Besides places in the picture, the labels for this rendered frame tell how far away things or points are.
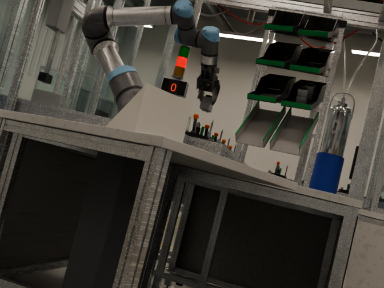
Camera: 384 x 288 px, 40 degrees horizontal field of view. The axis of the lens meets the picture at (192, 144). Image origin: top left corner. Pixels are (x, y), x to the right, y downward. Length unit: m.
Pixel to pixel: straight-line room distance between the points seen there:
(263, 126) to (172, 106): 0.62
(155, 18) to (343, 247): 1.15
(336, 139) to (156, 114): 1.50
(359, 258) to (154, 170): 1.63
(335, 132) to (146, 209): 1.88
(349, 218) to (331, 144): 1.06
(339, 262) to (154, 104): 0.90
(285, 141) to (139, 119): 0.77
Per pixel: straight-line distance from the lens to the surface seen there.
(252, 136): 2.31
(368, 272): 2.82
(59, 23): 3.11
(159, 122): 1.84
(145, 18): 2.22
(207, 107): 2.38
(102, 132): 1.54
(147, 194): 1.38
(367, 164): 3.42
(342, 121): 3.11
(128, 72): 1.97
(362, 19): 3.59
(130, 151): 1.48
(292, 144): 2.29
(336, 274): 2.09
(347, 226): 2.08
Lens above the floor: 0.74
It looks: 5 degrees up
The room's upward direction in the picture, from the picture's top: 14 degrees clockwise
